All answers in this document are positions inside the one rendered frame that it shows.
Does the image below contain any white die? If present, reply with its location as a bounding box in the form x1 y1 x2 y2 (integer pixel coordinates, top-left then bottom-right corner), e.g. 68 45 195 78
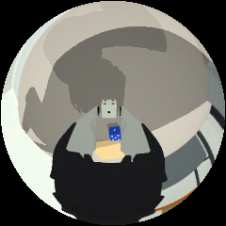
101 100 117 118

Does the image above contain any tan mat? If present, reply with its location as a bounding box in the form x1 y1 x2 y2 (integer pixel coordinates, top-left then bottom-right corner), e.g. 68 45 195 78
95 139 124 159

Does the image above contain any blue die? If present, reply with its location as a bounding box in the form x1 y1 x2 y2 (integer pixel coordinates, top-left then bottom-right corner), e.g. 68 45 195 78
109 126 121 141

